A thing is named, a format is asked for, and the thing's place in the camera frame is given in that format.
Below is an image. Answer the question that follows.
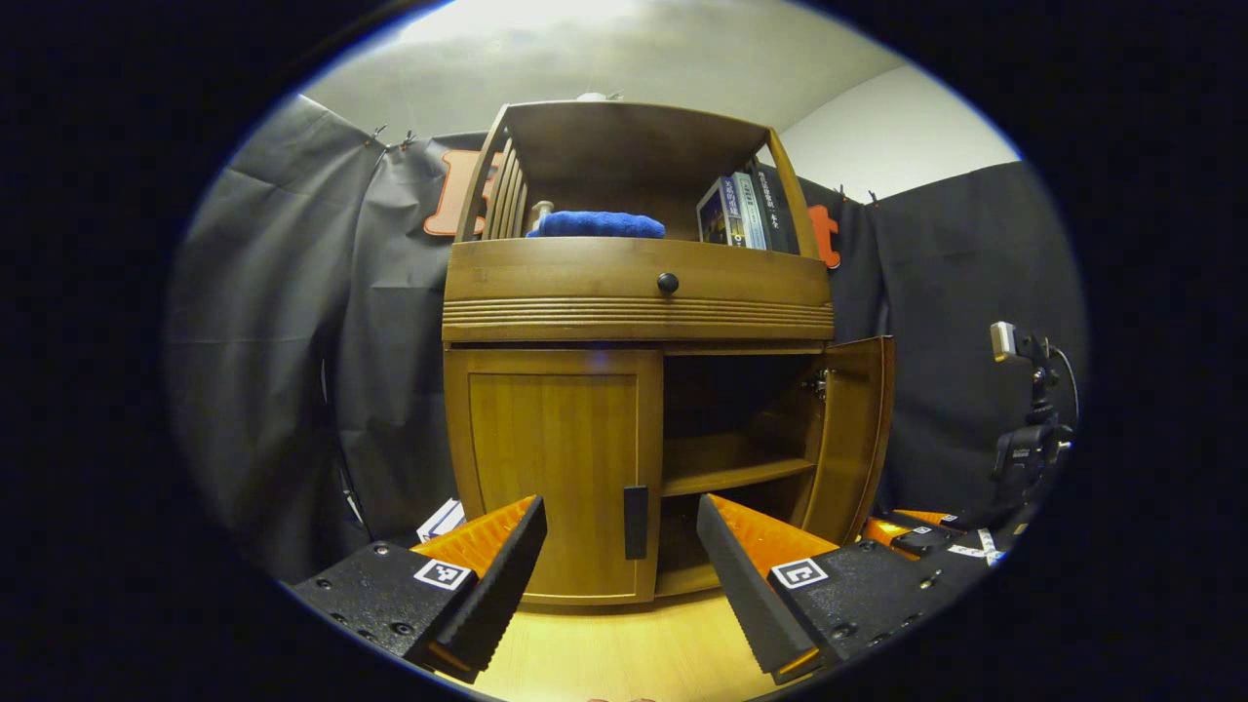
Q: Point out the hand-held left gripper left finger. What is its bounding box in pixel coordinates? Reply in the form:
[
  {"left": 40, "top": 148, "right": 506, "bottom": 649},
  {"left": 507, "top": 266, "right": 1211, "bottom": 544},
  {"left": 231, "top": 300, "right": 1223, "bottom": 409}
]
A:
[{"left": 291, "top": 494, "right": 549, "bottom": 683}]

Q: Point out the black door handle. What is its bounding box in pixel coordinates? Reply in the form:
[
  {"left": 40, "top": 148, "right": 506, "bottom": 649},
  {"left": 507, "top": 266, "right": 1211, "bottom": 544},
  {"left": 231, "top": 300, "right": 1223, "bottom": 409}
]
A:
[{"left": 624, "top": 486, "right": 649, "bottom": 561}]

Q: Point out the black tripod with camera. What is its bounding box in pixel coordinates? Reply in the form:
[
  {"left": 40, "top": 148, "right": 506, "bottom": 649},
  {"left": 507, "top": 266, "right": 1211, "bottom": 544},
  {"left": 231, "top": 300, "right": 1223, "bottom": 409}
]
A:
[{"left": 990, "top": 322, "right": 1080, "bottom": 508}]

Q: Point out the dark blue book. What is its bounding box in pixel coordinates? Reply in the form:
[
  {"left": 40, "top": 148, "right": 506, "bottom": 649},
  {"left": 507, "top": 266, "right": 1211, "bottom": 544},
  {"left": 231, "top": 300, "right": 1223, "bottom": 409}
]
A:
[{"left": 696, "top": 177, "right": 738, "bottom": 246}]

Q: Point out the wooden inner shelf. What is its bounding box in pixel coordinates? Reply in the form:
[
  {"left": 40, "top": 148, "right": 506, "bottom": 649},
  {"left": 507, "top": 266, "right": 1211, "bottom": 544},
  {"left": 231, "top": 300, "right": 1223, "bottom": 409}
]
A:
[{"left": 663, "top": 434, "right": 818, "bottom": 498}]

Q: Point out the blue folded towel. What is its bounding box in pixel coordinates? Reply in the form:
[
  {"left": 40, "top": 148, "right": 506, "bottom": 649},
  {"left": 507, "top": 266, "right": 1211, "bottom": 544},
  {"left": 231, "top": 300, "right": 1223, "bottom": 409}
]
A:
[{"left": 526, "top": 211, "right": 667, "bottom": 240}]

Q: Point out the black backdrop cloth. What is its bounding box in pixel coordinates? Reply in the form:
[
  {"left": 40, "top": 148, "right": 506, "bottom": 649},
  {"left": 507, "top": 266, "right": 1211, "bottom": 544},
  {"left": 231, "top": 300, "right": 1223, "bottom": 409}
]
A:
[{"left": 166, "top": 95, "right": 1088, "bottom": 586}]

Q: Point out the white printed box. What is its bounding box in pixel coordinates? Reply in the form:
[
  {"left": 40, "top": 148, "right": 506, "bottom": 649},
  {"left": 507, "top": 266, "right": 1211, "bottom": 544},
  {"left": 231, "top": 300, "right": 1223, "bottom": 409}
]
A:
[{"left": 417, "top": 498, "right": 466, "bottom": 543}]

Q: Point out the wooden shoe cabinet door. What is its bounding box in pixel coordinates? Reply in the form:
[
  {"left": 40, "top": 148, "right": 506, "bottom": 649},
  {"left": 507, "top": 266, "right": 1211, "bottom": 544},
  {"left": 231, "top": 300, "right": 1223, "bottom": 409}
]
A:
[
  {"left": 446, "top": 348, "right": 666, "bottom": 605},
  {"left": 801, "top": 336, "right": 896, "bottom": 547}
]

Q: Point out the wooden double-door shoe cabinet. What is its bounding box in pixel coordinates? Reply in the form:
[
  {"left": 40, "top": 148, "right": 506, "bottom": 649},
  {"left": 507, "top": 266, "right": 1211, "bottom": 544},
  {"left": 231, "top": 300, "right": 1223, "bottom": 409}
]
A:
[{"left": 442, "top": 100, "right": 838, "bottom": 605}]

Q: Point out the grey book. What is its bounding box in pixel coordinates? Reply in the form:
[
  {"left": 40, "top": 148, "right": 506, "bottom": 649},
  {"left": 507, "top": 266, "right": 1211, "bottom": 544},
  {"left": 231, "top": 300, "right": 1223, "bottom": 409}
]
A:
[{"left": 731, "top": 173, "right": 760, "bottom": 250}]

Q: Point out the wooden cabinet drawer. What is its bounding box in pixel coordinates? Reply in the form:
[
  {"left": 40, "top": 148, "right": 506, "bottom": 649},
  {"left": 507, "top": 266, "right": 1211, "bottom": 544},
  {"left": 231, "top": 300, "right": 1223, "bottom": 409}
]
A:
[{"left": 442, "top": 237, "right": 837, "bottom": 344}]

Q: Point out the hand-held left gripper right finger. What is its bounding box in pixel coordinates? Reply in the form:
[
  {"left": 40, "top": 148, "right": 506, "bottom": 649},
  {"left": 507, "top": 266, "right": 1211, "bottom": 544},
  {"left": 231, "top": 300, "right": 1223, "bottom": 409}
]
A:
[{"left": 696, "top": 493, "right": 988, "bottom": 683}]

